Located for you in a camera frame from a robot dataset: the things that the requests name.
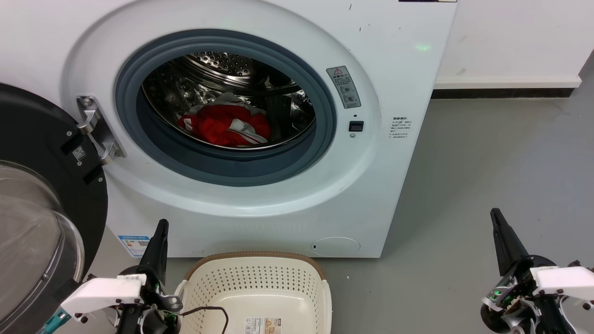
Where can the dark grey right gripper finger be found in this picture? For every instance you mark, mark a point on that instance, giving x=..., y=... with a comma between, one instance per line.
x=506, y=246

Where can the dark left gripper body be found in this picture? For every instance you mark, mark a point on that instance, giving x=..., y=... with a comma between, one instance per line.
x=158, y=317

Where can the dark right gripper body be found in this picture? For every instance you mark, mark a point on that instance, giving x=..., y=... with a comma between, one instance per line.
x=519, y=301

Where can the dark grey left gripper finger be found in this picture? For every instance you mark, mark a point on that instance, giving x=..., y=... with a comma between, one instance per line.
x=158, y=255

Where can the red and white garment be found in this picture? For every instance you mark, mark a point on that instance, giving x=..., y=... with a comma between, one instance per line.
x=213, y=124

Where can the printed product label sticker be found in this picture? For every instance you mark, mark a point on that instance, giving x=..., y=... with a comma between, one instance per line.
x=262, y=325

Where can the cream perforated laundry basket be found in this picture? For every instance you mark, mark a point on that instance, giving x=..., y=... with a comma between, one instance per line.
x=260, y=287

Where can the black washer door with glass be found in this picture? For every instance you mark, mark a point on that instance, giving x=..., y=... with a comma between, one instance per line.
x=32, y=130

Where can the blue energy label sticker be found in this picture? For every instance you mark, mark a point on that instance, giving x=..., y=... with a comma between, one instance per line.
x=134, y=245

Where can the teal connector plug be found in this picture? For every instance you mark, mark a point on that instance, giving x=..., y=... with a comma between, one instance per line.
x=52, y=321

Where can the grey rubber door gasket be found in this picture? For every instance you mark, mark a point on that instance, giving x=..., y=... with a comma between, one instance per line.
x=222, y=168

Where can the white front-load washing machine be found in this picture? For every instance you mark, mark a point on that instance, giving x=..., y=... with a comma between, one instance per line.
x=394, y=185

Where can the silver metal door hinge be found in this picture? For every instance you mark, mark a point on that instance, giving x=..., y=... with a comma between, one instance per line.
x=100, y=132

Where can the small text sticker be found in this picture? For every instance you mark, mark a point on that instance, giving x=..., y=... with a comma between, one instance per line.
x=399, y=128

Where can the perforated stainless steel drum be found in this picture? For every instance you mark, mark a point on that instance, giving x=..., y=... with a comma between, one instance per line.
x=185, y=88

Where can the round white filter cover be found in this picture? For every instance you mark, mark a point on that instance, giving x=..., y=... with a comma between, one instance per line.
x=336, y=246

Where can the black door latch socket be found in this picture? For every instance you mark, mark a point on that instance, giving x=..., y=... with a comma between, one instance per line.
x=356, y=126

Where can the grey warning sticker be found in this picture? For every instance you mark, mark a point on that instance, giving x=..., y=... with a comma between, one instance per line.
x=344, y=87

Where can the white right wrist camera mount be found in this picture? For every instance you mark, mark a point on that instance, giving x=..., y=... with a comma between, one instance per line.
x=564, y=280

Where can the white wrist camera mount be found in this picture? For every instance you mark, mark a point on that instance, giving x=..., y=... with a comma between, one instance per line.
x=564, y=280
x=102, y=294

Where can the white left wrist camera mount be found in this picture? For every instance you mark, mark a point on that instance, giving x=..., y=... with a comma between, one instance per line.
x=102, y=294

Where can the white and black wall baseboard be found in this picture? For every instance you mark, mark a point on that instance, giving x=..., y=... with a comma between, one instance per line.
x=506, y=88

